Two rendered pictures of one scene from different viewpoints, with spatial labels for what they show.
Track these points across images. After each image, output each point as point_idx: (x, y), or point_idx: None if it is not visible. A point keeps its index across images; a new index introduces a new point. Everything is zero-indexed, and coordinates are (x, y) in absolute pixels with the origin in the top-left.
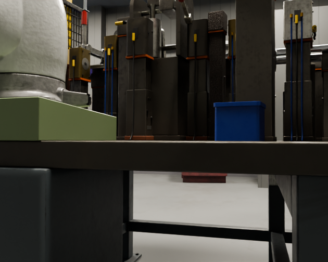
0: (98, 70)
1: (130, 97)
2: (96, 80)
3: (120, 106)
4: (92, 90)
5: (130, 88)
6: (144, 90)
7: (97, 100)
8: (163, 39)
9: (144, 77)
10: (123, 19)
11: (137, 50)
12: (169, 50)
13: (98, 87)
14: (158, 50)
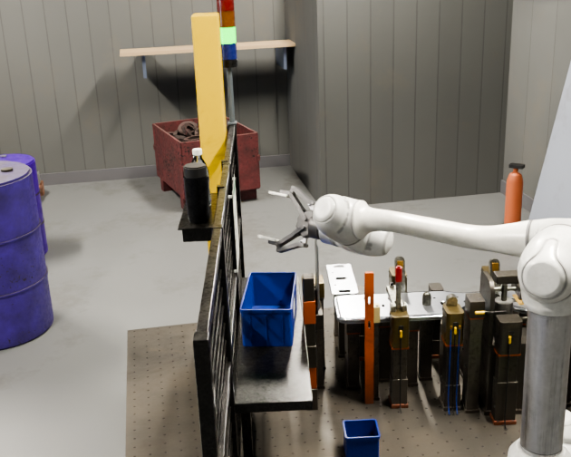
0: (386, 306)
1: (500, 389)
2: None
3: (470, 383)
4: (381, 329)
5: (500, 380)
6: (516, 383)
7: (387, 339)
8: None
9: (516, 372)
10: (478, 304)
11: (512, 351)
12: None
13: (389, 326)
14: None
